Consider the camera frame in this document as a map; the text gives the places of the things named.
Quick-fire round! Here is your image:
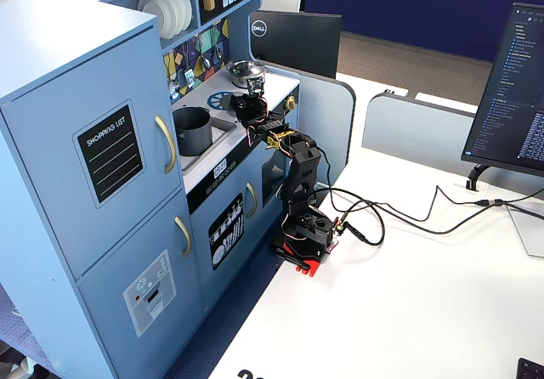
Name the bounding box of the black shopping list chalkboard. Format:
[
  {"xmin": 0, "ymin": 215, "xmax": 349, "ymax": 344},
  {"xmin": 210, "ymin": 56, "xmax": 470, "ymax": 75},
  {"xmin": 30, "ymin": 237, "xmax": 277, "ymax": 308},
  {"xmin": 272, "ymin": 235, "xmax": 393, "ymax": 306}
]
[{"xmin": 71, "ymin": 99, "xmax": 147, "ymax": 209}]

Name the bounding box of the blue toy play kitchen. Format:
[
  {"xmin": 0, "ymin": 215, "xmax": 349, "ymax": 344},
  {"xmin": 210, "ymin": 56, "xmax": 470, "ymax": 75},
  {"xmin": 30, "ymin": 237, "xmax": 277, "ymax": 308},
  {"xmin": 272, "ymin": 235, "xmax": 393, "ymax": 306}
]
[{"xmin": 0, "ymin": 0, "xmax": 303, "ymax": 379}]

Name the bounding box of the gray desk divider panel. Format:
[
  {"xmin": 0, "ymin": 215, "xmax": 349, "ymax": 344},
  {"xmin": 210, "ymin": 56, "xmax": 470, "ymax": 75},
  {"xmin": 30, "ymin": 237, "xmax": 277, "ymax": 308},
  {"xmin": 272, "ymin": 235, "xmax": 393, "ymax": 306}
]
[{"xmin": 361, "ymin": 92, "xmax": 484, "ymax": 181}]

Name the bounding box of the steel ladle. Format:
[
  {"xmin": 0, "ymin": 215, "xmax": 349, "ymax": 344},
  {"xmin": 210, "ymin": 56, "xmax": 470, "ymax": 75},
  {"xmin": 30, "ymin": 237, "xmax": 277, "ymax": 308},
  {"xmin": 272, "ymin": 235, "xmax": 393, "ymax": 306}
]
[{"xmin": 198, "ymin": 34, "xmax": 213, "ymax": 72}]

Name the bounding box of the steel slotted spatula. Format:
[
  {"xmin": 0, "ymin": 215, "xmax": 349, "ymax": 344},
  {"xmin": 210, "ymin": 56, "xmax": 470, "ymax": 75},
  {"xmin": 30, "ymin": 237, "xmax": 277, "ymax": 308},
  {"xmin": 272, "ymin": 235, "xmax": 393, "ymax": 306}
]
[{"xmin": 183, "ymin": 42, "xmax": 198, "ymax": 87}]

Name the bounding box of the blue dishwasher door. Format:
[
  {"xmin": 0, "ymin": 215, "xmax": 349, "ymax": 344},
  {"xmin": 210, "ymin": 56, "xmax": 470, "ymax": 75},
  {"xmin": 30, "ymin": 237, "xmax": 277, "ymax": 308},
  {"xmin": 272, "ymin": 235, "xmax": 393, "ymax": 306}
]
[{"xmin": 189, "ymin": 170, "xmax": 265, "ymax": 308}]

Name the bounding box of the black Dell monitor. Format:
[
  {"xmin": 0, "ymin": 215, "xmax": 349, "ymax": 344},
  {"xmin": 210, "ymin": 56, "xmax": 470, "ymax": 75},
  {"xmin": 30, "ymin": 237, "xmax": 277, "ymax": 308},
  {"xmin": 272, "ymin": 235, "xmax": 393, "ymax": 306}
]
[{"xmin": 249, "ymin": 9, "xmax": 343, "ymax": 81}]

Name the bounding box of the gold dishwasher handle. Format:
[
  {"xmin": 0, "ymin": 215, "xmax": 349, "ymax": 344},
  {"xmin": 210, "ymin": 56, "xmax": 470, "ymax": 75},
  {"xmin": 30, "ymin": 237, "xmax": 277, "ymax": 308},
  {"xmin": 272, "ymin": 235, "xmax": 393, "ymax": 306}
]
[{"xmin": 245, "ymin": 182, "xmax": 258, "ymax": 218}]

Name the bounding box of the looped black cable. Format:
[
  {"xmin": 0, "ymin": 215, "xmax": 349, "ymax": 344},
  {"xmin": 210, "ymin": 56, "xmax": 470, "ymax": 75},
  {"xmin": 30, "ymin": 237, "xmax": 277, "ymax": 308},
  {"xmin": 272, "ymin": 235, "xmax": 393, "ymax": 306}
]
[{"xmin": 316, "ymin": 147, "xmax": 387, "ymax": 246}]

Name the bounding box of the white toy plate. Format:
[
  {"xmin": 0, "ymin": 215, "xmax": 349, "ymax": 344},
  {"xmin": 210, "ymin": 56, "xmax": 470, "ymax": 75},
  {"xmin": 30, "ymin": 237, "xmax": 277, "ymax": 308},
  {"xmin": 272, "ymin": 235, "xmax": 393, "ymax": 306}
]
[
  {"xmin": 150, "ymin": 0, "xmax": 184, "ymax": 36},
  {"xmin": 136, "ymin": 0, "xmax": 170, "ymax": 40},
  {"xmin": 161, "ymin": 0, "xmax": 195, "ymax": 31}
]

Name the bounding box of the monitor showing code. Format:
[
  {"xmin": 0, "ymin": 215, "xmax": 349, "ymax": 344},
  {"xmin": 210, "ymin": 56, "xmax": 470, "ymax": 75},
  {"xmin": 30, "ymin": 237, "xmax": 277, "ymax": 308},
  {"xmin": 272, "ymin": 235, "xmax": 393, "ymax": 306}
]
[{"xmin": 461, "ymin": 2, "xmax": 544, "ymax": 191}]

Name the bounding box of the gray toy sink basin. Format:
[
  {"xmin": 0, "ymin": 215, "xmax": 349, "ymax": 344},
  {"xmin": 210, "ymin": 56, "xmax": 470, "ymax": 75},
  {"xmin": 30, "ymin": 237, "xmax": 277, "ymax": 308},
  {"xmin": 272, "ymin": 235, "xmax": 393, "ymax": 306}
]
[{"xmin": 172, "ymin": 113, "xmax": 238, "ymax": 172}]

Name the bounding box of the blue oven door with window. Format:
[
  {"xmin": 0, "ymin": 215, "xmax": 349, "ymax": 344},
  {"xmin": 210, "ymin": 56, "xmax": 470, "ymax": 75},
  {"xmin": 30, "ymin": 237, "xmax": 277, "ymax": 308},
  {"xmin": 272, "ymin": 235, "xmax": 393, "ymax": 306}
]
[{"xmin": 256, "ymin": 139, "xmax": 298, "ymax": 238}]

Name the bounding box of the gray rounded desk divider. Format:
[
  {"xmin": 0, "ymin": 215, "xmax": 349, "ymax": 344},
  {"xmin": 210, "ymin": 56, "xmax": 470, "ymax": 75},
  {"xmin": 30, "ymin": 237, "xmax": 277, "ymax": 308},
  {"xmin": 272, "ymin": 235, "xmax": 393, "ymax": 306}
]
[{"xmin": 292, "ymin": 71, "xmax": 357, "ymax": 187}]

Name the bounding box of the shiny steel pot with lid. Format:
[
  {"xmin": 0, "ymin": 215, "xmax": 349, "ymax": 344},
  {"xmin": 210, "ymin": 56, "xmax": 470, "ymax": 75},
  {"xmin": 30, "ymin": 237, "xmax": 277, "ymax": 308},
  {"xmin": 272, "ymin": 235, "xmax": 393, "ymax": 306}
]
[{"xmin": 226, "ymin": 59, "xmax": 267, "ymax": 89}]

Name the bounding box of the gold fridge door handle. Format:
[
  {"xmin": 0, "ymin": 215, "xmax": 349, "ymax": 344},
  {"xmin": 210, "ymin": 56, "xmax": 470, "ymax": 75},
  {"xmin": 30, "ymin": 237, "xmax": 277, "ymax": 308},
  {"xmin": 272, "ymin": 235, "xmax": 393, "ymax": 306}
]
[{"xmin": 154, "ymin": 114, "xmax": 178, "ymax": 175}]

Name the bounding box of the blue freezer door with dispenser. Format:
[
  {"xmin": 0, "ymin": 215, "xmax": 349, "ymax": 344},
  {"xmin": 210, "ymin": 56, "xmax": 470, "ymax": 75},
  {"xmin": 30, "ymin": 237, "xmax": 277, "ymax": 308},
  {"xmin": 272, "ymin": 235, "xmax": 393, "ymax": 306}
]
[{"xmin": 77, "ymin": 191, "xmax": 206, "ymax": 379}]

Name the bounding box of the long black cable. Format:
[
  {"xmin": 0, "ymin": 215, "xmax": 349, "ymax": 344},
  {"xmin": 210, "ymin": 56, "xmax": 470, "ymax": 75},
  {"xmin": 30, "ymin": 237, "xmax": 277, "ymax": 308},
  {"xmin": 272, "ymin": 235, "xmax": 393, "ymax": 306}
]
[{"xmin": 312, "ymin": 184, "xmax": 544, "ymax": 236}]

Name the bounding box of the blue fridge door with chalkboard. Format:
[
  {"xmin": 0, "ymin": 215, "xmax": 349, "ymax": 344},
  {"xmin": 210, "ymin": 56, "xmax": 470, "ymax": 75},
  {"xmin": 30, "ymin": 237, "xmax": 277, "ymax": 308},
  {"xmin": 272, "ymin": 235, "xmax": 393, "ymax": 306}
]
[{"xmin": 0, "ymin": 25, "xmax": 186, "ymax": 280}]

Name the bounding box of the steel slotted skimmer spoon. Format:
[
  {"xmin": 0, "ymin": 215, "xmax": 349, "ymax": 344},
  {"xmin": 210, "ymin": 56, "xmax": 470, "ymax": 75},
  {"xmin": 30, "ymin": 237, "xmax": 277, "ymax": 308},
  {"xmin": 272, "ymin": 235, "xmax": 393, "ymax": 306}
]
[{"xmin": 167, "ymin": 51, "xmax": 182, "ymax": 100}]

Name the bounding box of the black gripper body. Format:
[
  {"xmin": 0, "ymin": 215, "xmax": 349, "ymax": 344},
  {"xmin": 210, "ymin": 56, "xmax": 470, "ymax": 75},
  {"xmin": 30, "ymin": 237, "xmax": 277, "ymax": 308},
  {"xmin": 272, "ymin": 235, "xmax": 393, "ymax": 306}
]
[{"xmin": 235, "ymin": 93, "xmax": 271, "ymax": 126}]

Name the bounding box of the black keyboard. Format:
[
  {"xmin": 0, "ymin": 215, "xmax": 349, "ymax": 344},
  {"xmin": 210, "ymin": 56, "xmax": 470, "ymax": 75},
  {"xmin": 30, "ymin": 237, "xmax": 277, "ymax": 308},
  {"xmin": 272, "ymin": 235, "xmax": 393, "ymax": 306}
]
[{"xmin": 516, "ymin": 357, "xmax": 544, "ymax": 379}]

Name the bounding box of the gray monitor foot plate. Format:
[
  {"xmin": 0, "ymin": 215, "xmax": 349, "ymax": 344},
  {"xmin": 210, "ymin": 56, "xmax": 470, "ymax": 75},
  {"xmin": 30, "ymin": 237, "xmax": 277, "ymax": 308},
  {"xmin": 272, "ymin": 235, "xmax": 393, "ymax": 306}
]
[{"xmin": 505, "ymin": 204, "xmax": 544, "ymax": 258}]

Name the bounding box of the gray toy cooking pot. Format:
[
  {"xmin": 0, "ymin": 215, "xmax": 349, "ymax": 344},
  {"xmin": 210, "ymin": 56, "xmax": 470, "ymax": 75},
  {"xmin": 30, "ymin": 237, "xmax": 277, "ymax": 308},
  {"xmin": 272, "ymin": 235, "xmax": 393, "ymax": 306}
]
[{"xmin": 172, "ymin": 105, "xmax": 213, "ymax": 157}]

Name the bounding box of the gold freezer door handle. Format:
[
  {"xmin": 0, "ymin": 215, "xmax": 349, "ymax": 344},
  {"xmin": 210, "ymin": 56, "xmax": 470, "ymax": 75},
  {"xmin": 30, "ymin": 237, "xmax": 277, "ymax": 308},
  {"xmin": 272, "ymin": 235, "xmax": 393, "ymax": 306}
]
[{"xmin": 174, "ymin": 216, "xmax": 193, "ymax": 257}]

